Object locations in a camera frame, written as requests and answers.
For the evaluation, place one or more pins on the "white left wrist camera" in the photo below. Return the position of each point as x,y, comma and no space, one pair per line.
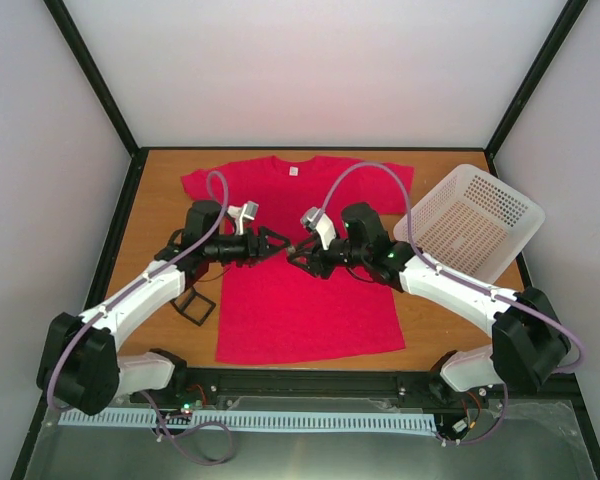
242,216

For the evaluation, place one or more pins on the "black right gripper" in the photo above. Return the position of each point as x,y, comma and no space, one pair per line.
318,266

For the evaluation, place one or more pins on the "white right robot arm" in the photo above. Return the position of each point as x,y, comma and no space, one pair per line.
526,344

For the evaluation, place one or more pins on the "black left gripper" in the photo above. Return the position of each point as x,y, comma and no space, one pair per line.
259,253

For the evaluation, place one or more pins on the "black aluminium frame rail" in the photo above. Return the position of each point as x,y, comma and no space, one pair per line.
419,390

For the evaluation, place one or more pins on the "red t-shirt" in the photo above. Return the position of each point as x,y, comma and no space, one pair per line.
275,313

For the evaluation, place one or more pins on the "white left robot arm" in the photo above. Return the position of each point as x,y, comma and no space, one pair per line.
81,366

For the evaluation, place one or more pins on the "light blue cable duct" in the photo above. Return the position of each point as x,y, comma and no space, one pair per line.
261,421

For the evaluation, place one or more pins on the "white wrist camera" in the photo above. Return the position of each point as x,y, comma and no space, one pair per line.
242,216
316,221

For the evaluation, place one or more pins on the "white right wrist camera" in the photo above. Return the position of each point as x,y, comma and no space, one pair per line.
316,221

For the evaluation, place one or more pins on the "white perforated plastic basket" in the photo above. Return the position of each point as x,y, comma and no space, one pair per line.
473,222

